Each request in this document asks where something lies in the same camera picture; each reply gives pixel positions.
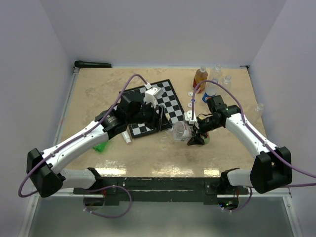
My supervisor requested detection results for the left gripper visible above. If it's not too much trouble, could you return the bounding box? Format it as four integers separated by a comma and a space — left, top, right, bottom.
127, 99, 173, 132

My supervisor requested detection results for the orange label tea bottle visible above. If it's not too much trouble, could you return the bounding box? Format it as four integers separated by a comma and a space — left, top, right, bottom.
165, 120, 210, 144

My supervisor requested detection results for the clear crushed plastic bottle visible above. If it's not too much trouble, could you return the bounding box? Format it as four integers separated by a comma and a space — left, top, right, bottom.
253, 103, 264, 121

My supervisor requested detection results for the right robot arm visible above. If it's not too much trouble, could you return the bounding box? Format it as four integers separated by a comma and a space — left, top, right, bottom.
184, 95, 292, 194

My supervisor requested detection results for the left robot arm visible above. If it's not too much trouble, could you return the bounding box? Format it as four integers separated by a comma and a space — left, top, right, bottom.
26, 93, 169, 198

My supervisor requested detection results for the white tube bottle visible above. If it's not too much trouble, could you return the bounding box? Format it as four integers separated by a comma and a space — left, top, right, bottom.
121, 131, 131, 144

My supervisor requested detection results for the amber red label bottle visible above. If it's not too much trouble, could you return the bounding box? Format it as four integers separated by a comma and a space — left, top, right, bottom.
193, 66, 208, 93

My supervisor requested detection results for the Pepsi label clear bottle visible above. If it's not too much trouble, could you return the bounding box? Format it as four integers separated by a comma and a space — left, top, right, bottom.
202, 83, 217, 103

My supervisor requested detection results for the clear bottle back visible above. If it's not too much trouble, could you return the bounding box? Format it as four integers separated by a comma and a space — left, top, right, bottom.
213, 64, 222, 80

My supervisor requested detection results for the clear bottle right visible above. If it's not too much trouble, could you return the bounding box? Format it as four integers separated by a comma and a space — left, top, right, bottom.
221, 75, 232, 90

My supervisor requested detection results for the green plastic bottle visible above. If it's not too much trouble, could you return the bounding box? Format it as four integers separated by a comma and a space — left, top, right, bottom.
93, 141, 110, 154

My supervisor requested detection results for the black white chessboard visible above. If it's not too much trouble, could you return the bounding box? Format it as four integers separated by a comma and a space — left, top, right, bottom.
117, 79, 184, 138

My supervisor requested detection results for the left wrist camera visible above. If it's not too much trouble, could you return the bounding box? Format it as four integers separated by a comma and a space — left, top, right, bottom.
143, 83, 163, 108

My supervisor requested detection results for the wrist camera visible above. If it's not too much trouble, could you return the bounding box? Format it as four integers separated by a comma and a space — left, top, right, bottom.
143, 83, 163, 108
184, 110, 198, 125

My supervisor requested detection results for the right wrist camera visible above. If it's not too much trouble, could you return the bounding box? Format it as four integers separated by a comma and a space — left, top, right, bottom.
184, 110, 198, 125

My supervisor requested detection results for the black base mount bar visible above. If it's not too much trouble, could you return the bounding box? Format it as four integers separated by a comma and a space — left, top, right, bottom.
74, 177, 248, 205

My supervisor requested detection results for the loose purple cable loop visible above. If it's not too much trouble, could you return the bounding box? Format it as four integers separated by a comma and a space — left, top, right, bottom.
83, 184, 134, 219

